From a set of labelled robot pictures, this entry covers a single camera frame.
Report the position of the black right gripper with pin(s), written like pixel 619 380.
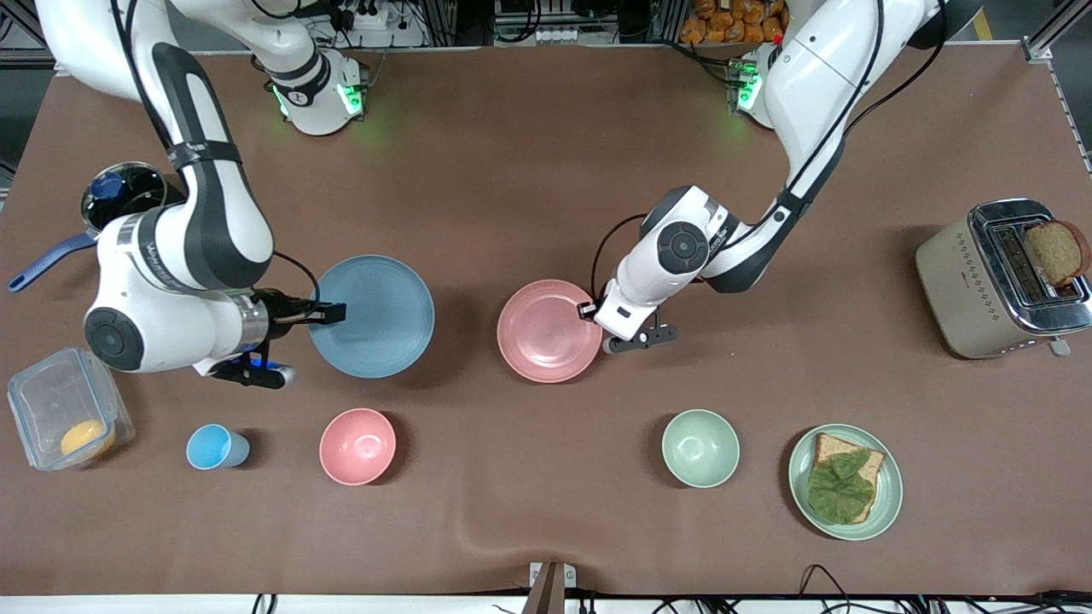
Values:
pixel 278 308

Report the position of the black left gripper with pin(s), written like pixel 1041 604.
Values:
pixel 587 311

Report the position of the pink plate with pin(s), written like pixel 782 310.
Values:
pixel 546 333

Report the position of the blue plate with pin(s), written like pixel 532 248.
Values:
pixel 380 320

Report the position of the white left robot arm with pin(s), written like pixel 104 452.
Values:
pixel 819 85

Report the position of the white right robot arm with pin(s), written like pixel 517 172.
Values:
pixel 213 222

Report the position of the brown table cover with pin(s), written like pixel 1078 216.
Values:
pixel 546 188

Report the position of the pink bowl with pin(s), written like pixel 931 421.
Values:
pixel 358 446

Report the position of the blue cup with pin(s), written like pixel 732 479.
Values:
pixel 213 448

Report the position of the green bowl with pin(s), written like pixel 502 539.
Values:
pixel 700 448

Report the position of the small blue round object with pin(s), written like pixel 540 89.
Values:
pixel 107 185

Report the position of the yellow round food piece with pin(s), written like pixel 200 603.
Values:
pixel 87 439

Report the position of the brown bread slice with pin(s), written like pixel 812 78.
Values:
pixel 827 445

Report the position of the metal table clamp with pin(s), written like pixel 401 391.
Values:
pixel 552 588

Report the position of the clear plastic container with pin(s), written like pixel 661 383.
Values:
pixel 51 401

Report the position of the white power strip with plugs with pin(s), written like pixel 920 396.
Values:
pixel 367 15

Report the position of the green lettuce leaf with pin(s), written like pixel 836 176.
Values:
pixel 840 490

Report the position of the orange snack bags pile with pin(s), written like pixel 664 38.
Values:
pixel 725 21

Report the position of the green plate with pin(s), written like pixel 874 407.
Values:
pixel 890 503

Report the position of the silver toaster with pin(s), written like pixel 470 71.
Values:
pixel 964 281

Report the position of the brown toast slice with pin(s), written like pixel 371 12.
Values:
pixel 1054 251

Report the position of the metal corner bracket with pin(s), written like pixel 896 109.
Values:
pixel 1039 51

